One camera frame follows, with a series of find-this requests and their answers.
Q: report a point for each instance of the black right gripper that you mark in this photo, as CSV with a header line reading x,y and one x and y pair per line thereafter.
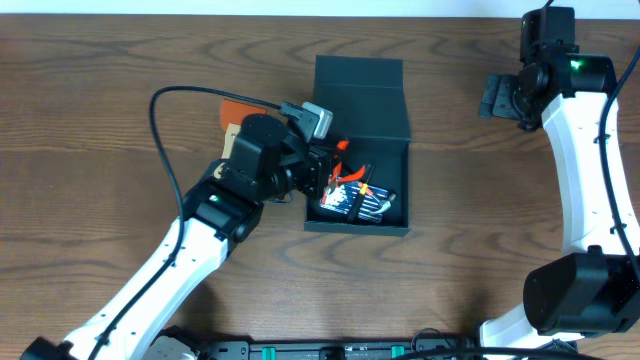
x,y
498,96

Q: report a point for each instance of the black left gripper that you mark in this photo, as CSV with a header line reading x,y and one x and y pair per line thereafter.
x,y
323,171

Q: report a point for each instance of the blue drill bit case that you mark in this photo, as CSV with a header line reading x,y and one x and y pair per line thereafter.
x,y
341,201

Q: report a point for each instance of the red black pliers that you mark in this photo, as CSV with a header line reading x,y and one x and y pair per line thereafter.
x,y
341,172

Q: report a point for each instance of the dark green box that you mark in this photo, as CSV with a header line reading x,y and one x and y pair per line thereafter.
x,y
366,97

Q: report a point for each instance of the small steel claw hammer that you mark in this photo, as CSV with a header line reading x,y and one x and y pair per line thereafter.
x,y
383,202

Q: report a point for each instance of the orange scraper wooden handle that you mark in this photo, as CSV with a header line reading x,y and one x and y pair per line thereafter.
x,y
232,113

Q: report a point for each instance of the black yellow screwdriver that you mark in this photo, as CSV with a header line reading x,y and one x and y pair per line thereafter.
x,y
360,196

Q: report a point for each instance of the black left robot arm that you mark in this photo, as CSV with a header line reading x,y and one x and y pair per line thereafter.
x,y
265,160

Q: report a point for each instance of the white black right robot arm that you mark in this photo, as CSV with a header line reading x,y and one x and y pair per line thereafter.
x,y
593,288

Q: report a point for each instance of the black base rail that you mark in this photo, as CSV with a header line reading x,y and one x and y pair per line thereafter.
x,y
244,350

